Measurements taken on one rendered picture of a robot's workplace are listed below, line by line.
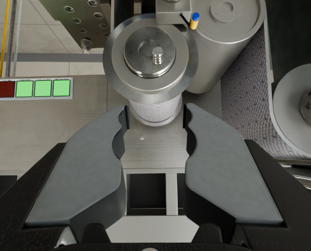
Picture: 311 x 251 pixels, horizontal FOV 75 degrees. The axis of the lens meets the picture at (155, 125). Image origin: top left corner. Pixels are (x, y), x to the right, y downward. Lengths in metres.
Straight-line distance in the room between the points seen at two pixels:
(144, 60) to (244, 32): 0.16
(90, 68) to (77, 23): 2.38
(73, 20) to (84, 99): 0.22
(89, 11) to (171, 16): 0.34
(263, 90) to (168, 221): 0.45
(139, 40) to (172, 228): 0.52
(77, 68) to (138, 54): 2.79
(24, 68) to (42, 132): 2.68
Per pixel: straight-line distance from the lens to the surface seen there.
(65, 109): 0.70
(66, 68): 3.13
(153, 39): 0.32
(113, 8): 0.38
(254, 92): 0.39
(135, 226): 0.66
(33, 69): 3.30
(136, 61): 0.30
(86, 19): 0.65
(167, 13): 0.32
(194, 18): 0.28
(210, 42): 0.35
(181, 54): 0.32
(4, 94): 0.81
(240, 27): 0.37
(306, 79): 0.38
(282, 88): 0.36
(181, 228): 0.66
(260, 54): 0.39
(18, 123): 0.77
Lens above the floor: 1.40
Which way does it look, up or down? 8 degrees down
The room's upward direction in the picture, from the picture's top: 179 degrees clockwise
